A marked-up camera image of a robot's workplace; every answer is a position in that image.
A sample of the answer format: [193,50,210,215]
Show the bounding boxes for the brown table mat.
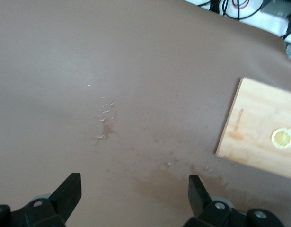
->
[0,0,291,227]

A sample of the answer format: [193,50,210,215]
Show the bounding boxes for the red cable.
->
[231,0,250,9]

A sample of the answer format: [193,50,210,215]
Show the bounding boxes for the black floor cables bundle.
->
[197,0,263,21]

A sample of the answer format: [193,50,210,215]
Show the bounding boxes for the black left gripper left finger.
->
[0,173,82,227]

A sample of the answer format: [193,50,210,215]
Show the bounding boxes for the grey adapter box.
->
[261,0,291,17]

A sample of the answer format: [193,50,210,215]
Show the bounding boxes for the wooden cutting board, metal handle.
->
[215,77,291,182]

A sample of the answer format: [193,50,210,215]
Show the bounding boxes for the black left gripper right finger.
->
[185,175,284,227]

